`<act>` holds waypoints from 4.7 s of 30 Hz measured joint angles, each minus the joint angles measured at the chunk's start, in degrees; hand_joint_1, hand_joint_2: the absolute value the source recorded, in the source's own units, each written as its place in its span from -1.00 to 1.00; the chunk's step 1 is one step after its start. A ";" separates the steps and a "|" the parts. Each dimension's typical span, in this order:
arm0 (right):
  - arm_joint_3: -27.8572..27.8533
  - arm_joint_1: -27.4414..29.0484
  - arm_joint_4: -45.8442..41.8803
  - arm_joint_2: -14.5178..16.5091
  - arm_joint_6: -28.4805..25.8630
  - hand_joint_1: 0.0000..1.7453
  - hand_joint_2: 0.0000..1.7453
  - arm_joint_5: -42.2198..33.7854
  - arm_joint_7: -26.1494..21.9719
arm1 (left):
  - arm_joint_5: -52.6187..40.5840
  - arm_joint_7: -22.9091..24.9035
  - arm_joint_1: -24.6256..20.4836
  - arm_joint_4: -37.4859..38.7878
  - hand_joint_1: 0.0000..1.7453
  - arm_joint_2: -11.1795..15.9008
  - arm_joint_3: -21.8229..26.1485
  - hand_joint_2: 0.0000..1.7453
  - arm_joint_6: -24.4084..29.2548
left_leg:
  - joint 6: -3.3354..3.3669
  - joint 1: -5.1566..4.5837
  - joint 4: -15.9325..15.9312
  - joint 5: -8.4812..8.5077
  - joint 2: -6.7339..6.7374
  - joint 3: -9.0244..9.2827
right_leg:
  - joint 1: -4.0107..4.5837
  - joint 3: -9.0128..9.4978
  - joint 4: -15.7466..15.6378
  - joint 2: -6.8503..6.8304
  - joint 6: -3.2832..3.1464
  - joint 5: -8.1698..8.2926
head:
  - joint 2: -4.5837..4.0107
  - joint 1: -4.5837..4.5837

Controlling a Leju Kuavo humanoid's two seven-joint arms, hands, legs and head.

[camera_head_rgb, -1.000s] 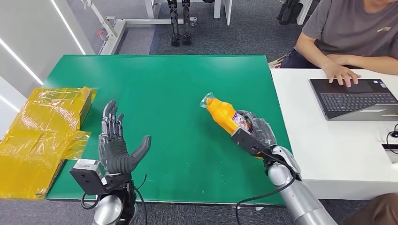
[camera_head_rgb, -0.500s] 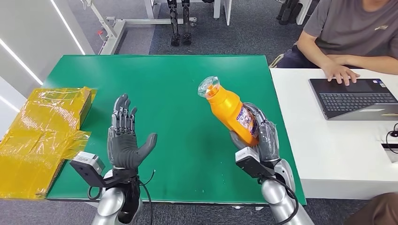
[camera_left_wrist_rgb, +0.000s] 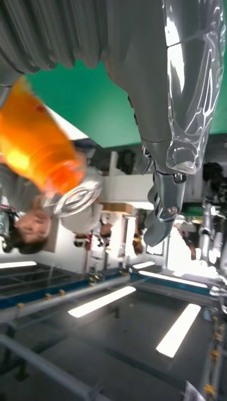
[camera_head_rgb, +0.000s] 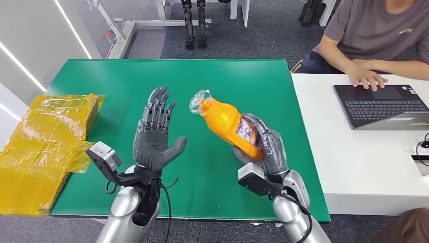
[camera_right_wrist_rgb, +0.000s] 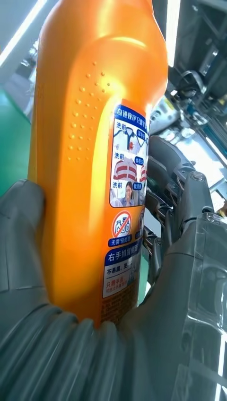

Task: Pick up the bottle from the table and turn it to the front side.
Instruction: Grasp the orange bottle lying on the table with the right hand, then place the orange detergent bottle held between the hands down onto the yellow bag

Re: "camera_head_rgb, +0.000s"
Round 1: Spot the white table leg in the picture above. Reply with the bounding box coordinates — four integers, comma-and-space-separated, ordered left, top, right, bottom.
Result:
229, 0, 251, 28

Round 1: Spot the black desk cable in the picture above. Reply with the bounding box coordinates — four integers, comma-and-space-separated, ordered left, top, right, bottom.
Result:
415, 132, 429, 167

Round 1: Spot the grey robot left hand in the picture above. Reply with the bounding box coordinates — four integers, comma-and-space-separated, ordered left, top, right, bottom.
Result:
133, 85, 188, 172

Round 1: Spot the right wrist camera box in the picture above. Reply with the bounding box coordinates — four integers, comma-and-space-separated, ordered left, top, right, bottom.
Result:
237, 163, 284, 197

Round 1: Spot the white LED light strip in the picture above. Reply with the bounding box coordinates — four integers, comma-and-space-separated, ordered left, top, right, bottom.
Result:
0, 42, 47, 92
53, 0, 92, 60
0, 103, 21, 122

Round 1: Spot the yellow taped cardboard box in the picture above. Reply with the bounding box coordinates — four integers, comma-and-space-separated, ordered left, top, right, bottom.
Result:
0, 94, 105, 216

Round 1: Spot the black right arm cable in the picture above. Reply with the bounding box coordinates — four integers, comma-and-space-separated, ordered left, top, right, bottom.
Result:
268, 191, 314, 243

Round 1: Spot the dark grey laptop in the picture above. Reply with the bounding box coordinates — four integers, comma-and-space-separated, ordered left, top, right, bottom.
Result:
332, 84, 429, 131

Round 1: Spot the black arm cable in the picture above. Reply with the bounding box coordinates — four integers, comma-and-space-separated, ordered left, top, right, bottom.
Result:
268, 191, 314, 243
160, 176, 180, 243

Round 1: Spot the brown rounded object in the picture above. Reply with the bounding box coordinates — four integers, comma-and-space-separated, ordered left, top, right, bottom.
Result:
368, 208, 429, 243

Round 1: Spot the orange juice bottle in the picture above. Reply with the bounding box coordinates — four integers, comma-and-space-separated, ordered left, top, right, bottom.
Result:
188, 89, 266, 161

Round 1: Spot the white gantry frame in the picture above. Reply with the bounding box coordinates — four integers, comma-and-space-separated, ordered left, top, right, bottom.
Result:
85, 0, 212, 60

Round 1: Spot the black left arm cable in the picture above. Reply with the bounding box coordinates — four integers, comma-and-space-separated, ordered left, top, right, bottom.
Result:
160, 176, 180, 243

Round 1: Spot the person's left hand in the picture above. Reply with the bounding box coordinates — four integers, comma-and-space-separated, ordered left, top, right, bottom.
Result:
350, 59, 378, 69

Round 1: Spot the black upright equipment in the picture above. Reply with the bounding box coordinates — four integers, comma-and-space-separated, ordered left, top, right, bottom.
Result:
298, 0, 324, 27

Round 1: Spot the hanging humanoid robot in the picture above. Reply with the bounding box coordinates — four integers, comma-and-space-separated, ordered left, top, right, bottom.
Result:
181, 0, 208, 50

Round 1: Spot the person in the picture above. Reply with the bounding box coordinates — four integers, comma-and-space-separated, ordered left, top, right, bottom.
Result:
294, 0, 429, 92

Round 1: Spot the person's right hand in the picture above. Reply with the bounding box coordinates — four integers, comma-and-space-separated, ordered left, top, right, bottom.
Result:
345, 65, 390, 92

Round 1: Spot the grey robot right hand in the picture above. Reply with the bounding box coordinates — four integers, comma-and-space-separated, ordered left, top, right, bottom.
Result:
232, 113, 289, 177

